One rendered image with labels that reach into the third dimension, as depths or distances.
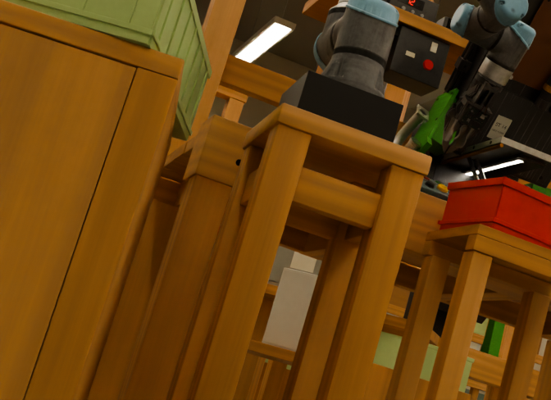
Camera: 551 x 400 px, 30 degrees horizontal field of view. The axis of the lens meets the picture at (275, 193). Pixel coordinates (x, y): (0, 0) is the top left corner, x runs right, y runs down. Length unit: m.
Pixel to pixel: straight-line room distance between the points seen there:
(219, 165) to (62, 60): 0.78
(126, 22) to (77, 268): 0.40
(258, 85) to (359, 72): 1.09
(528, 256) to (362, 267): 0.48
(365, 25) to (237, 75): 1.06
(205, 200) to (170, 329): 0.31
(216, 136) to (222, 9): 0.80
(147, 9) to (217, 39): 1.39
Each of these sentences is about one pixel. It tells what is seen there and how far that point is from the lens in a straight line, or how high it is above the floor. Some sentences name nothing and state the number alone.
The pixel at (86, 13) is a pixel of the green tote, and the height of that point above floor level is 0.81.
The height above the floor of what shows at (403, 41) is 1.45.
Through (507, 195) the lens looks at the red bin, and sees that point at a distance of 2.32.
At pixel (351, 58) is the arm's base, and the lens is 2.15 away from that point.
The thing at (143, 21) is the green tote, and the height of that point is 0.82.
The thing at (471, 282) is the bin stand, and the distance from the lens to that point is 2.26.
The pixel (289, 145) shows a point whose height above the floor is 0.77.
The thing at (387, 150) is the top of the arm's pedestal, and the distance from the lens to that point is 2.01.
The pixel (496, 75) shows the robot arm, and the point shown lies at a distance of 2.51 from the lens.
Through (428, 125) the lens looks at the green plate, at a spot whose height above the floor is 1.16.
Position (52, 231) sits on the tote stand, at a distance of 1.64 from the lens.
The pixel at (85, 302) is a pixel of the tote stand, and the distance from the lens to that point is 1.63.
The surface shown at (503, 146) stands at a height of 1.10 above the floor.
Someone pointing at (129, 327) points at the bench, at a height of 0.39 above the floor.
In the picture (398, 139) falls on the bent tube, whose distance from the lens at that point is 2.97.
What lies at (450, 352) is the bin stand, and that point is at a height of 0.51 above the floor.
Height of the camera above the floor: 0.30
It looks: 11 degrees up
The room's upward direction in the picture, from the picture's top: 17 degrees clockwise
